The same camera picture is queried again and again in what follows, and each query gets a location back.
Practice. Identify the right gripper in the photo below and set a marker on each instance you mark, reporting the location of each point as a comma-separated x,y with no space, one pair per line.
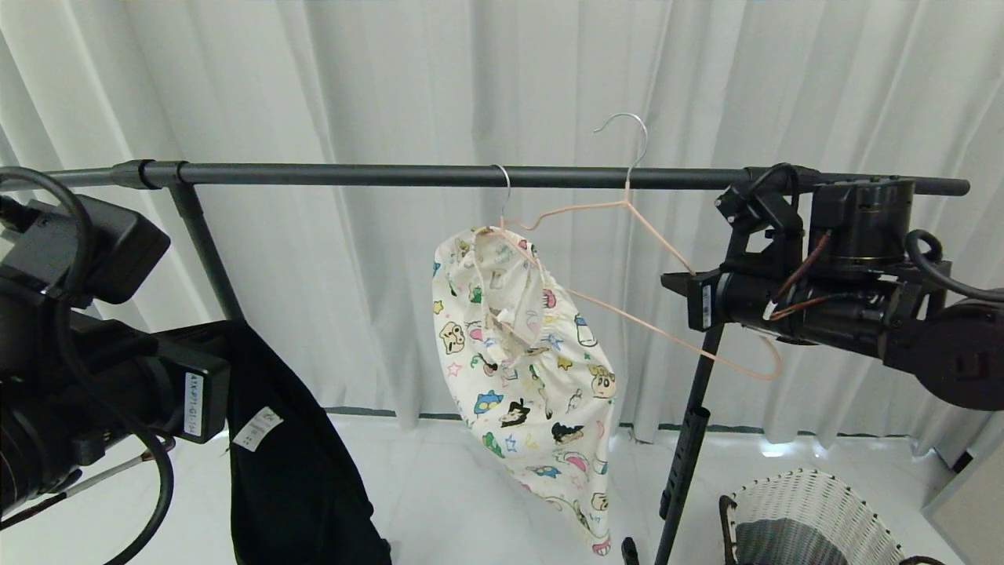
808,314

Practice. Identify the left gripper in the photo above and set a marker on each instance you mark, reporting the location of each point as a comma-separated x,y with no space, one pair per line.
141,384

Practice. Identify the pink clothes hanger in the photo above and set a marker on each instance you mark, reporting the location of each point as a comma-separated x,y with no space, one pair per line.
651,227
502,184

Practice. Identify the black garment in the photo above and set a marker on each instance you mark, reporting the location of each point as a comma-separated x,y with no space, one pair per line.
298,471

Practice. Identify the cream printed garment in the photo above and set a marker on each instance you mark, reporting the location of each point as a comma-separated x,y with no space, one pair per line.
533,377

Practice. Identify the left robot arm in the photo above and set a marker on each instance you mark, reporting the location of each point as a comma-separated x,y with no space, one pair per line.
23,439

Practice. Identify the white laundry basket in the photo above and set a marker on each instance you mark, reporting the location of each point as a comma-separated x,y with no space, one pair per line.
808,502

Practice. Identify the black clothes rack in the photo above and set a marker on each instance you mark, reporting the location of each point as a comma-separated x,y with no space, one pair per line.
353,174

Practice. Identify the white curtain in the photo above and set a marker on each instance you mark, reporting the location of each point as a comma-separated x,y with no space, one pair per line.
353,78

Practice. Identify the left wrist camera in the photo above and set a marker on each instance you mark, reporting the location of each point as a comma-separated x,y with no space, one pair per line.
94,243

